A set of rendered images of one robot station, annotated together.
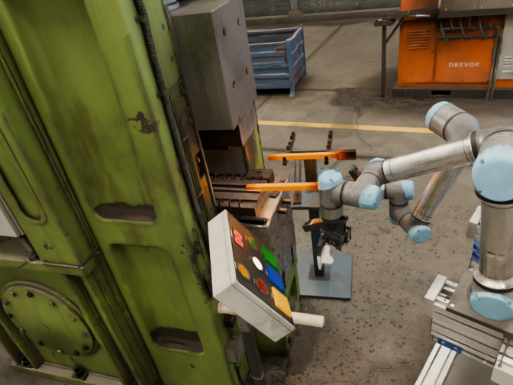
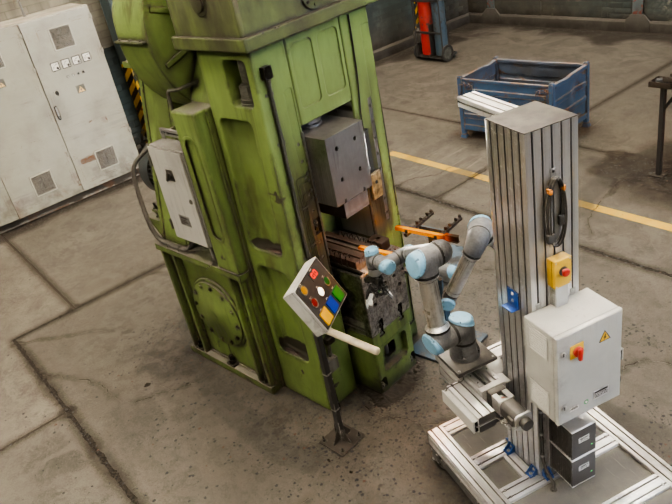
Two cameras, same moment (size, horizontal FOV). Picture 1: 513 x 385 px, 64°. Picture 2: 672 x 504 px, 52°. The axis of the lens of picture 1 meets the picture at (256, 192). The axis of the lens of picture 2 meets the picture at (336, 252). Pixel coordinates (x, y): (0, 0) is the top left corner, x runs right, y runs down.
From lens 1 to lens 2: 2.44 m
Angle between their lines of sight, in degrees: 23
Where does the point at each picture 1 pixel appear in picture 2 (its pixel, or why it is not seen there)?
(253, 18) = (577, 19)
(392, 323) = not seen: hidden behind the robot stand
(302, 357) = (392, 398)
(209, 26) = (323, 147)
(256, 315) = (305, 315)
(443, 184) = (459, 272)
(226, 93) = (333, 185)
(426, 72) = not seen: outside the picture
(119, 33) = (267, 152)
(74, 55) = (250, 153)
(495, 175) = (410, 264)
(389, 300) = not seen: hidden behind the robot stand
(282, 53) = (544, 98)
